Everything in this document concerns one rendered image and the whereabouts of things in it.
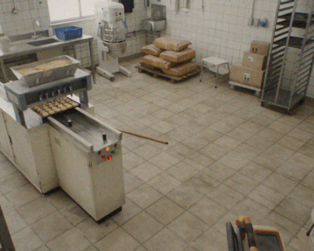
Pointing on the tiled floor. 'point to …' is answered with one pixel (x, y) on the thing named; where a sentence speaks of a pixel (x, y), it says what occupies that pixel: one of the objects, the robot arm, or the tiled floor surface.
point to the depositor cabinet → (27, 141)
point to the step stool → (216, 67)
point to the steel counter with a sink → (36, 49)
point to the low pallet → (167, 73)
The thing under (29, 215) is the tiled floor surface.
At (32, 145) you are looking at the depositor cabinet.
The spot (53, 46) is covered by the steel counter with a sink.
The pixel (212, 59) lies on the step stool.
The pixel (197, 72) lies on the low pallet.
